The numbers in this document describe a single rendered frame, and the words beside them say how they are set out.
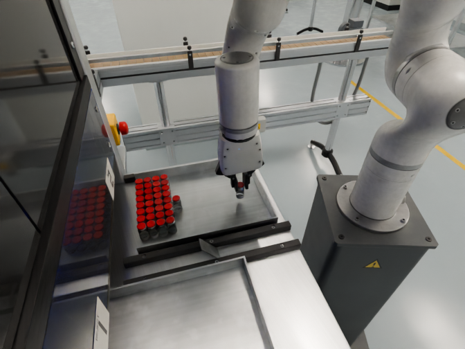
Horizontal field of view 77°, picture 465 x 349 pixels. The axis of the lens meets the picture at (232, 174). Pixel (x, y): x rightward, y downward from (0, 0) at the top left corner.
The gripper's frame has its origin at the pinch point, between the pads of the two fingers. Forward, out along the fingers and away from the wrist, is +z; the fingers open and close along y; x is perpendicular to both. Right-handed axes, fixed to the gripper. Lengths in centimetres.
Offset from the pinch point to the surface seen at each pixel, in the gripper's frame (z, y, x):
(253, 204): 7.8, 3.0, -2.0
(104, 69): 1, -38, 92
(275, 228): 6.1, 5.0, -12.4
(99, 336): -8.4, -30.0, -32.5
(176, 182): 7.0, -16.0, 12.2
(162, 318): 6.9, -23.7, -25.7
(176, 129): 41, -12, 94
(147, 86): 40, -25, 153
